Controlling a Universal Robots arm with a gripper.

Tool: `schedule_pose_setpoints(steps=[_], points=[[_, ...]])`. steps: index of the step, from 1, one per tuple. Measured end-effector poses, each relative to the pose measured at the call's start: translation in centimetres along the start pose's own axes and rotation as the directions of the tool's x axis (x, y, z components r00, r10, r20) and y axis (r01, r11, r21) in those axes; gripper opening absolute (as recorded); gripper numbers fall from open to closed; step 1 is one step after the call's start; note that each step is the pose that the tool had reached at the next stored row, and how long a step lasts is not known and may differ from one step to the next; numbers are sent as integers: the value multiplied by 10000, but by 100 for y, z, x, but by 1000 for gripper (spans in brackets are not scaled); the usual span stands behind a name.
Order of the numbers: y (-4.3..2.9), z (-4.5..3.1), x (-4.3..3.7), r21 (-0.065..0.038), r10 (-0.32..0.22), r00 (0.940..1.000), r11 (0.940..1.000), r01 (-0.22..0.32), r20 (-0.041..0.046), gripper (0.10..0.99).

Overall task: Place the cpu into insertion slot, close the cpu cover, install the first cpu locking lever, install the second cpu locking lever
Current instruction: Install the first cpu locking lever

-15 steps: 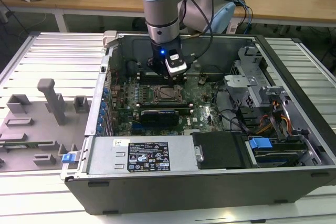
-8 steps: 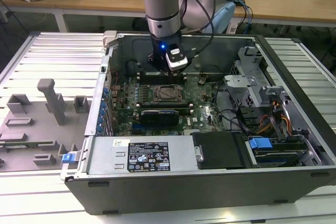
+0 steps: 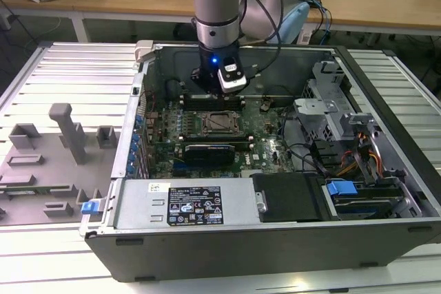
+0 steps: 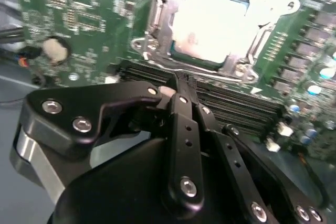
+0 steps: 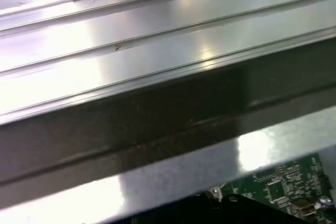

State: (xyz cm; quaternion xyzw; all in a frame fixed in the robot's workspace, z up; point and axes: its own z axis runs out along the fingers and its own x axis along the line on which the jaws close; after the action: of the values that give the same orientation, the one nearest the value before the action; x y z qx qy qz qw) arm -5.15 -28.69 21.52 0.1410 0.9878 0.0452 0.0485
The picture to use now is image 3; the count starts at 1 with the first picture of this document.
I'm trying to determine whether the silver CPU plate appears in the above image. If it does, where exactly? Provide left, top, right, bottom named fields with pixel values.
left=208, top=115, right=236, bottom=132

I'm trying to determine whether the metal socket cover frame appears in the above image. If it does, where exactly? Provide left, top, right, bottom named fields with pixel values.
left=202, top=111, right=243, bottom=136

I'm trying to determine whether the black RAM slot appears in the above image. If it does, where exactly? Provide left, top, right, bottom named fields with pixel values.
left=178, top=134, right=256, bottom=142
left=181, top=101, right=246, bottom=110
left=178, top=139, right=256, bottom=149
left=181, top=94, right=246, bottom=103

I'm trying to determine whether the CPU socket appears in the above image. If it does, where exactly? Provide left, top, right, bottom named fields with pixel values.
left=201, top=110, right=243, bottom=137

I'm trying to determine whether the black drive bay cover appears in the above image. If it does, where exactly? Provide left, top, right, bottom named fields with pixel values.
left=249, top=172, right=327, bottom=223

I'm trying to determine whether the beige case release latch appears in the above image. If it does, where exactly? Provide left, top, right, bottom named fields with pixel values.
left=134, top=39, right=154, bottom=67

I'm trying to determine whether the black graphics card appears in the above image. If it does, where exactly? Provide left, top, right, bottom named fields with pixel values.
left=175, top=142, right=237, bottom=167

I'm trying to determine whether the green motherboard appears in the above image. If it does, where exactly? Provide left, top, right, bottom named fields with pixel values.
left=143, top=96, right=297, bottom=180

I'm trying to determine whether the silver metal drive cage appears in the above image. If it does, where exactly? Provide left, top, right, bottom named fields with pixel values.
left=292, top=59, right=376, bottom=143

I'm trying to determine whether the silver power supply unit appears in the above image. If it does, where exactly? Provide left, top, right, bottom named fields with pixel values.
left=110, top=178, right=261, bottom=229

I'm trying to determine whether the hard disk in blue carrier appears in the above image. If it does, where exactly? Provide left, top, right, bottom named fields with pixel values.
left=325, top=178, right=404, bottom=205
left=332, top=200, right=404, bottom=221

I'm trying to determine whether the black open PC case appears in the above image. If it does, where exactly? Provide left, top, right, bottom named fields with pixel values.
left=79, top=39, right=441, bottom=283

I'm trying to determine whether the grey parts rack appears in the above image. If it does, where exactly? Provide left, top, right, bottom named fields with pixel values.
left=0, top=103, right=121, bottom=228

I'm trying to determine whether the green RAM stick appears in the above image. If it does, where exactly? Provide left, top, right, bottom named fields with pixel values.
left=0, top=185, right=70, bottom=197

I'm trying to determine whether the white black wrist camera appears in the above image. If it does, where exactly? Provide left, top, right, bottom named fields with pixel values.
left=216, top=55, right=248, bottom=94

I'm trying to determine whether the blue cable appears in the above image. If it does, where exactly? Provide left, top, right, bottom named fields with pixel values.
left=309, top=0, right=334, bottom=33

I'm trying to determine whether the black cable bundle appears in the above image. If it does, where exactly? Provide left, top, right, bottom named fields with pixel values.
left=309, top=138, right=349, bottom=178

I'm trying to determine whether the orange yellow wire bundle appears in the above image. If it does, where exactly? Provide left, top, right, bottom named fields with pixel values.
left=339, top=130, right=384, bottom=178

